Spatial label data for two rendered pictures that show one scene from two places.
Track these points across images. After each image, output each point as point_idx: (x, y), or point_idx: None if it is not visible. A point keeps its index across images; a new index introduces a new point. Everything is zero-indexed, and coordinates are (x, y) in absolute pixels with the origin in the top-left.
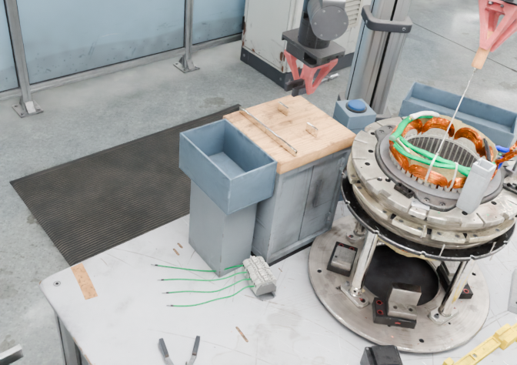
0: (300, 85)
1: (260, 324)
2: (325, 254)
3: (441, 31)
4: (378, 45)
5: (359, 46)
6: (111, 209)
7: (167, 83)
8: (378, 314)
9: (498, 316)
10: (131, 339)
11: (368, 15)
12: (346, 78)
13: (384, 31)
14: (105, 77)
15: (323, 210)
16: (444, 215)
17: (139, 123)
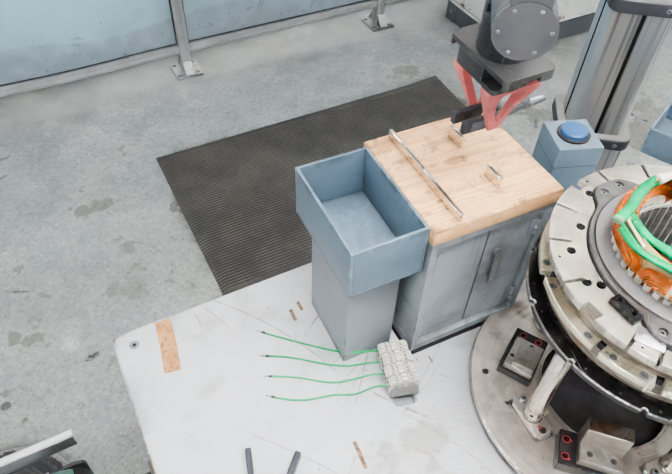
0: (475, 117)
1: (388, 442)
2: (499, 345)
3: None
4: (624, 35)
5: (594, 33)
6: (264, 201)
7: (351, 44)
8: (561, 459)
9: None
10: (212, 441)
11: None
12: (582, 47)
13: (636, 14)
14: (278, 33)
15: (503, 283)
16: None
17: (311, 95)
